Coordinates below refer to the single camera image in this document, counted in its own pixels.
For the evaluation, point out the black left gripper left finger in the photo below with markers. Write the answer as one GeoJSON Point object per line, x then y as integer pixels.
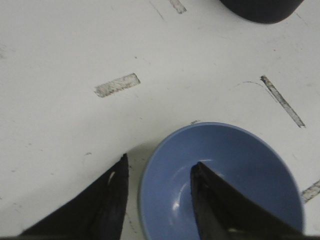
{"type": "Point", "coordinates": [98, 211]}

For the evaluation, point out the blue bowl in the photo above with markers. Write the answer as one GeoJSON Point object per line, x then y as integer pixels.
{"type": "Point", "coordinates": [238, 156]}

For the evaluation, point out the dark blue saucepan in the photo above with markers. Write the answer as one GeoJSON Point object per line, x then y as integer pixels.
{"type": "Point", "coordinates": [262, 11]}

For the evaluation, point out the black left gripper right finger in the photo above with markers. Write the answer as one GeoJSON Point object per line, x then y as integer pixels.
{"type": "Point", "coordinates": [220, 210]}

